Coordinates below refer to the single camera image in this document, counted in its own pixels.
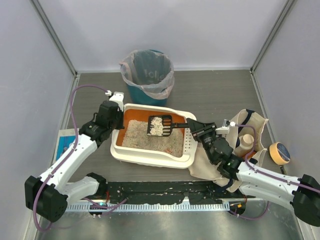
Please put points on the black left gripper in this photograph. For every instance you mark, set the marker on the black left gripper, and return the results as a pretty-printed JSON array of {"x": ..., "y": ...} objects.
[{"x": 119, "y": 118}]

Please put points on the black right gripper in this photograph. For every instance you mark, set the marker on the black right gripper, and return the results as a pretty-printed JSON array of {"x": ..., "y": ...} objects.
[{"x": 200, "y": 129}]

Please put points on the white orange litter box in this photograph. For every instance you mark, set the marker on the white orange litter box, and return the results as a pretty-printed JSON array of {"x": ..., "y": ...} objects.
[{"x": 151, "y": 157}]

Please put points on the black litter scoop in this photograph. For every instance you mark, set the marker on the black litter scoop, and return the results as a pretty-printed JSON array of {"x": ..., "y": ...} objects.
[{"x": 163, "y": 125}]

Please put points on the litter clump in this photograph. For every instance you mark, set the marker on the litter clump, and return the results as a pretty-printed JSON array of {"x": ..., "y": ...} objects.
[{"x": 155, "y": 126}]

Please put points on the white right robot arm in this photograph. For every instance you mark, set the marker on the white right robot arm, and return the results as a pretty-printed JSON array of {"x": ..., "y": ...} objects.
[{"x": 298, "y": 194}]

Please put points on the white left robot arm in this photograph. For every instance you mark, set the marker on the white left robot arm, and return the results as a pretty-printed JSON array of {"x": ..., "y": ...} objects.
[{"x": 49, "y": 195}]

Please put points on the cat litter sand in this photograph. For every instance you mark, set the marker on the cat litter sand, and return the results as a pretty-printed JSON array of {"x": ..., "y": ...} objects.
[{"x": 136, "y": 137}]

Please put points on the blue white box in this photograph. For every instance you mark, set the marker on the blue white box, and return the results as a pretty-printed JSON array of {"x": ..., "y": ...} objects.
[{"x": 64, "y": 139}]

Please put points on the beige canvas tote bag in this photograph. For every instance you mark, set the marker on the beige canvas tote bag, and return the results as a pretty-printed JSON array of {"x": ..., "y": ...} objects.
[{"x": 203, "y": 169}]

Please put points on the clear plastic bin liner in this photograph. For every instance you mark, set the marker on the clear plastic bin liner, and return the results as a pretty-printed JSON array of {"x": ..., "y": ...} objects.
[{"x": 147, "y": 72}]

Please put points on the masking tape roll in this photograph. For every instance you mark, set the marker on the masking tape roll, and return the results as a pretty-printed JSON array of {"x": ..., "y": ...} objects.
[{"x": 279, "y": 154}]

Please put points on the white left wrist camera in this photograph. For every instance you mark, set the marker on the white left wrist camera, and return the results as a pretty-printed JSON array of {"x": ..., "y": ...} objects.
[{"x": 117, "y": 97}]

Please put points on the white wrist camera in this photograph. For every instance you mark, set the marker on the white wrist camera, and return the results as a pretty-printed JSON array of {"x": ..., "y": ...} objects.
[
  {"x": 117, "y": 97},
  {"x": 225, "y": 128}
]

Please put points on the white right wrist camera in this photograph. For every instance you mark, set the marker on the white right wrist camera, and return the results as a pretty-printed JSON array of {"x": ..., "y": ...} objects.
[{"x": 225, "y": 128}]

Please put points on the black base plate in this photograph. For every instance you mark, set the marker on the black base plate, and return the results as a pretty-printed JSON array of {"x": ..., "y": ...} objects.
[{"x": 165, "y": 192}]

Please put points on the white slotted cable duct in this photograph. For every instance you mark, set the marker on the white slotted cable duct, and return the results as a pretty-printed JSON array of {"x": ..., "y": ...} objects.
[{"x": 185, "y": 206}]

